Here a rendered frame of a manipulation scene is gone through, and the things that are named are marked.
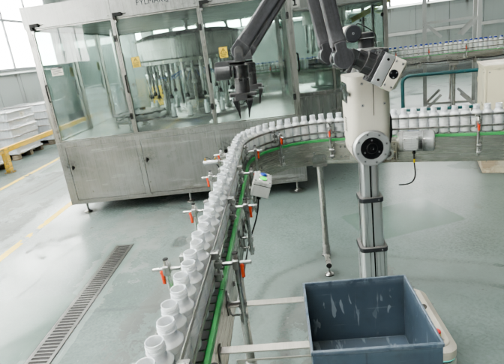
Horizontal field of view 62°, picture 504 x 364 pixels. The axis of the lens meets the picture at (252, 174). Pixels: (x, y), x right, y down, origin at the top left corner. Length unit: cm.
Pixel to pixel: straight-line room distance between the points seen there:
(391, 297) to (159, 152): 384
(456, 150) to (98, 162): 376
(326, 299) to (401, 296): 23
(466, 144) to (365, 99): 123
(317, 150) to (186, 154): 219
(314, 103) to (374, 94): 476
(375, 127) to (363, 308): 80
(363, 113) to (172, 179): 342
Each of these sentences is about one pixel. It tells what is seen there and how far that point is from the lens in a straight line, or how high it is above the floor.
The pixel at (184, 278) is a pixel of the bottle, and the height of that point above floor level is 116.
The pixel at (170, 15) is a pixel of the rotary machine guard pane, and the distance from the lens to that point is 475.
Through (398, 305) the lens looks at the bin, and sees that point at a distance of 145.
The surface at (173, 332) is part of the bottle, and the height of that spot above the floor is 114.
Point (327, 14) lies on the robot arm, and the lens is 167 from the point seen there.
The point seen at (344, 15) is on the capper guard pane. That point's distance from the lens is 660.
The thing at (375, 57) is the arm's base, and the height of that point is 157.
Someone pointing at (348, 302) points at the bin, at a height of 87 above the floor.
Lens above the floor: 166
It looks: 17 degrees down
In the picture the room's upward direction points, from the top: 7 degrees counter-clockwise
